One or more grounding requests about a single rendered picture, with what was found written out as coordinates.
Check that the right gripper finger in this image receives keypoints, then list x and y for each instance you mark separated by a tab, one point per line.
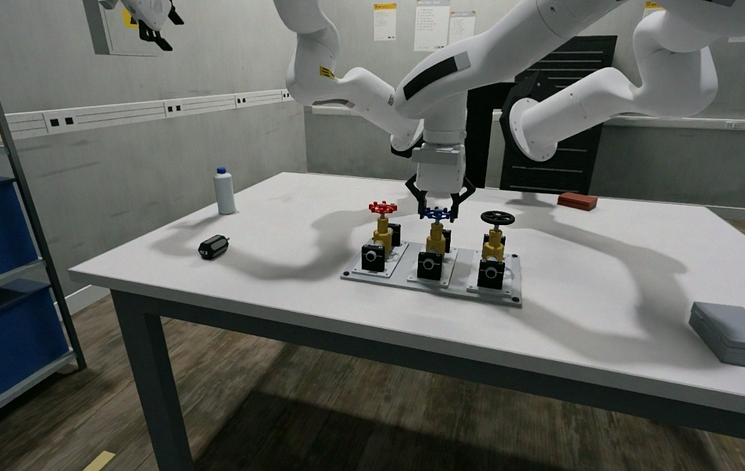
174	17
161	42

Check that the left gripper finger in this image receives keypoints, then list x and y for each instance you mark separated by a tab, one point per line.
458	199
420	195

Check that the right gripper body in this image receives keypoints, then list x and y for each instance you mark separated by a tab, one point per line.
153	12

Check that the reddish-brown rectangular block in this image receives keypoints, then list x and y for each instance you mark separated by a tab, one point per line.
577	201

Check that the white bottle with blue cap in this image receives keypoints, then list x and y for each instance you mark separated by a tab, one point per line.
224	192

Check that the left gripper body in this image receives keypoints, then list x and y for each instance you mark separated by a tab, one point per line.
442	178

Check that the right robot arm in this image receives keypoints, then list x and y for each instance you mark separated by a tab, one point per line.
310	76

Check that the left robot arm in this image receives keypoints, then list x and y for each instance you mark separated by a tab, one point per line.
670	46

